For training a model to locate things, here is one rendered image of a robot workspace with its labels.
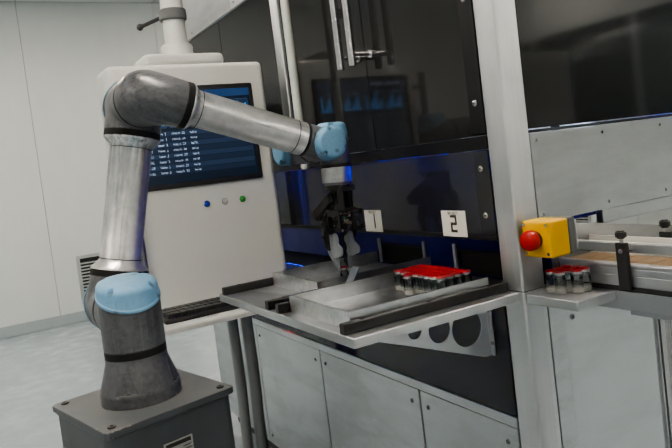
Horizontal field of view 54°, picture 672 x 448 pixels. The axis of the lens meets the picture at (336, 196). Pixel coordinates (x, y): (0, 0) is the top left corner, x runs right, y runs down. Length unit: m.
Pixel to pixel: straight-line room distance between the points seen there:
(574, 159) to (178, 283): 1.21
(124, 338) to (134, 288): 0.09
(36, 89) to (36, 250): 1.45
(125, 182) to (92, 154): 5.23
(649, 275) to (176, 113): 0.94
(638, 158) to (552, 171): 0.28
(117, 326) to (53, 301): 5.36
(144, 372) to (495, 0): 0.99
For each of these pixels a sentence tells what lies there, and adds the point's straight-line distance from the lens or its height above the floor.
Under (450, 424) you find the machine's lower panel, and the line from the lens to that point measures 1.75.
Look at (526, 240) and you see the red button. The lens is 1.34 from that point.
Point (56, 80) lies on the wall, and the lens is 6.71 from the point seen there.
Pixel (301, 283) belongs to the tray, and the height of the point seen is 0.90.
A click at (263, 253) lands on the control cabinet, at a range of 2.20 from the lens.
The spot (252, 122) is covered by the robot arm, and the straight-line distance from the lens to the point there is 1.39.
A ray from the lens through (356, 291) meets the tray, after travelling 1.55.
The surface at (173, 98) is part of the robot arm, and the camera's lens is 1.34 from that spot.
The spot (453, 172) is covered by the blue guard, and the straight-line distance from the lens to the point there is 1.52.
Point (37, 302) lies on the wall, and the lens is 6.65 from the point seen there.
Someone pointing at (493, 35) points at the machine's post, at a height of 1.41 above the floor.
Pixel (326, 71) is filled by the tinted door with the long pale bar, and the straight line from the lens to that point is 1.98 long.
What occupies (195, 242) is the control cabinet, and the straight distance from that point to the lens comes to 2.11.
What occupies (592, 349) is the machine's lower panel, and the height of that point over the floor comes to 0.72.
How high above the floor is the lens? 1.19
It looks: 3 degrees down
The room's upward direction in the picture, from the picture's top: 7 degrees counter-clockwise
